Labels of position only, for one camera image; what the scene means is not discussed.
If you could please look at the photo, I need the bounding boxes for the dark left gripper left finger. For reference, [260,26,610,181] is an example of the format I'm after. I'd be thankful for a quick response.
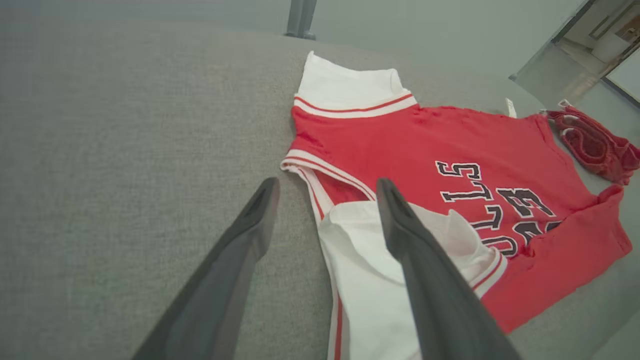
[132,176,281,360]

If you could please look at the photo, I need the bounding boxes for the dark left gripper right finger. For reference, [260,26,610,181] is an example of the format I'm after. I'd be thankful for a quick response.
[376,177,521,360]

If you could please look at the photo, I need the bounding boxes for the red white basketball jersey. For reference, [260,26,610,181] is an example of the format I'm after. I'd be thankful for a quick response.
[280,50,633,360]

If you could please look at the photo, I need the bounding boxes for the red shorts with white stripe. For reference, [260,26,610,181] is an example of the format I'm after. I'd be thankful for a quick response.
[545,99,640,186]

